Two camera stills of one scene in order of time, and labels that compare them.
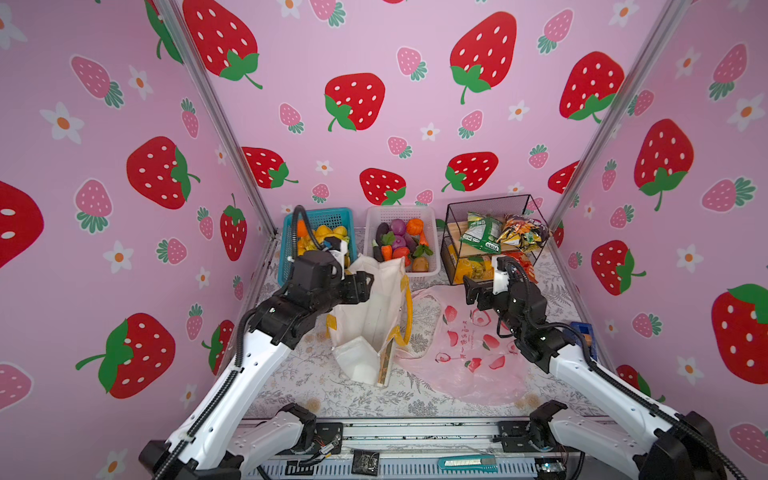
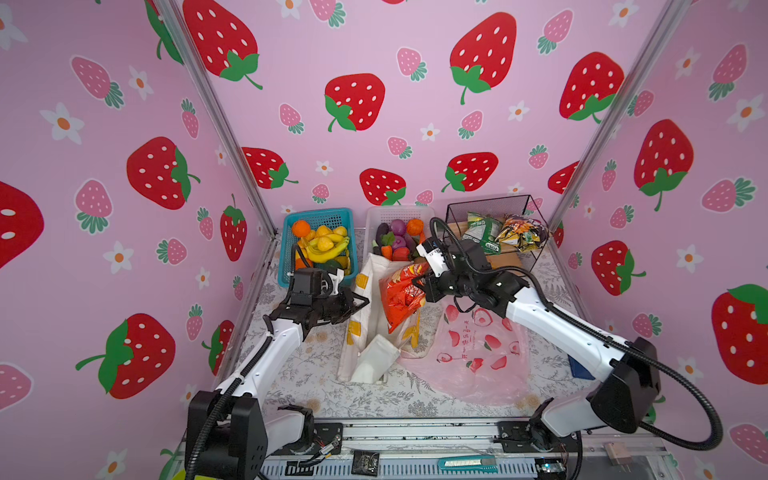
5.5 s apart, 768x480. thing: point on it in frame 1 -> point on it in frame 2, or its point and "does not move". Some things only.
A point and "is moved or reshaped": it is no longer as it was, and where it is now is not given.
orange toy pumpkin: [414, 226] does not move
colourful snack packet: [525, 234] does not move
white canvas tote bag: [362, 334] is moved or reshaped
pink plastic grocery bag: [473, 362] does not move
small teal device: [467, 464] does not move
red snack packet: [524, 262] -> [401, 297]
